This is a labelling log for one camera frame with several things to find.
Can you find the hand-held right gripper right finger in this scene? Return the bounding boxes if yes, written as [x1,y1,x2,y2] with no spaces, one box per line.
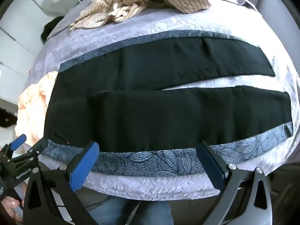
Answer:
[196,141,273,225]

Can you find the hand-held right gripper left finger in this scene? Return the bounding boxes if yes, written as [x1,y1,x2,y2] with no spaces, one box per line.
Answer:
[22,141,100,225]

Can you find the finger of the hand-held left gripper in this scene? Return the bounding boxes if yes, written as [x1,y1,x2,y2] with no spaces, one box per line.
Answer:
[7,137,49,164]
[0,134,27,162]

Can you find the black pants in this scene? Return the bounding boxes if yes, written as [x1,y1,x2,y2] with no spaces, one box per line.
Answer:
[44,36,293,152]

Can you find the person's left hand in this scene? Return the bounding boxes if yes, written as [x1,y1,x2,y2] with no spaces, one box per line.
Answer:
[0,196,23,224]

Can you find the peach cloth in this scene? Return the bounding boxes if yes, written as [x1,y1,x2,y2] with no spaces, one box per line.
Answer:
[15,71,59,147]

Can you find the blue leaf-print mat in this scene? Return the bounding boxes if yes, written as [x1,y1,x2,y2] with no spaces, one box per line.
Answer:
[41,29,295,178]

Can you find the person's jeans-clad legs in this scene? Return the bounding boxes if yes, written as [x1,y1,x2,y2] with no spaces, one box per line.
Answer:
[88,196,175,225]

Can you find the white wardrobe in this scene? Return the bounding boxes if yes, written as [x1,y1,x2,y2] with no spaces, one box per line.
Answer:
[0,0,51,105]

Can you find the black bag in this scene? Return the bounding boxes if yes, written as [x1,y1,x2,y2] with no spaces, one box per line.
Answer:
[40,16,65,44]

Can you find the white round fan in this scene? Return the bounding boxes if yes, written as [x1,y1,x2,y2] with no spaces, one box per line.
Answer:
[40,0,72,17]

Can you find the lavender bed sheet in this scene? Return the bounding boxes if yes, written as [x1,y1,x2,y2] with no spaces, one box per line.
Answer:
[14,0,300,201]

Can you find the beige striped cloth pile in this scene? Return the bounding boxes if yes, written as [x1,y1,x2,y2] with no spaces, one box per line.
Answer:
[70,0,212,31]

